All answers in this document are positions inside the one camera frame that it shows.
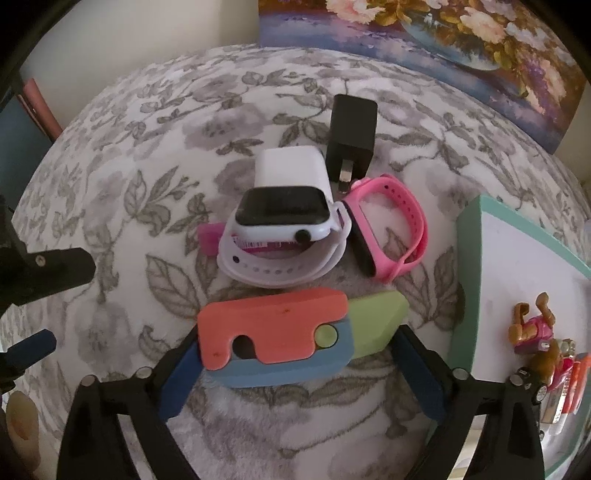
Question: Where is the pink smartwatch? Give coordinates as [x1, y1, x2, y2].
[342, 174, 429, 283]

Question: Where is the black wall charger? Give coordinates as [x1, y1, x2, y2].
[325, 93, 378, 195]

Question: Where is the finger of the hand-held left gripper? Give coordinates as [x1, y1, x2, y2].
[0, 196, 97, 308]
[0, 329, 57, 393]

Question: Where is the teal rimmed white tray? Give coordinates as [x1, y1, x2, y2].
[445, 194, 591, 477]

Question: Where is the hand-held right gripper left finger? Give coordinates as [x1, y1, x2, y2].
[55, 330, 204, 480]

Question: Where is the red toothpaste tube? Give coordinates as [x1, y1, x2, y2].
[558, 362, 580, 423]

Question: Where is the floral still-life painting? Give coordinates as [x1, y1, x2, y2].
[257, 0, 585, 154]

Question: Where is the grey floral blanket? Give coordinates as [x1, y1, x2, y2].
[0, 44, 591, 480]

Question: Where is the black toy car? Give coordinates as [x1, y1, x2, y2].
[517, 367, 552, 407]

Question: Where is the beige round object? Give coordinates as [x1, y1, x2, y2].
[4, 392, 40, 462]

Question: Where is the coral blue toy knife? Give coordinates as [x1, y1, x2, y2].
[196, 287, 411, 387]

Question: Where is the white smartwatch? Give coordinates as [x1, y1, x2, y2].
[216, 186, 354, 289]

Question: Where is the white wall charger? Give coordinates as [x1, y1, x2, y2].
[255, 146, 334, 204]

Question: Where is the pink board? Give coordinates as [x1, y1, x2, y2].
[21, 78, 63, 139]

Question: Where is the pink puppy toy figure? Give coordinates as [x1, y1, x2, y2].
[508, 292, 578, 384]

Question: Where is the dark cabinet panel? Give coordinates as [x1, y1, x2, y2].
[0, 92, 51, 204]

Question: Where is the small metal harmonica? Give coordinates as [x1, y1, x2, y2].
[538, 392, 566, 428]

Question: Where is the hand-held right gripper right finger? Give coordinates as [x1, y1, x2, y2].
[392, 325, 546, 480]

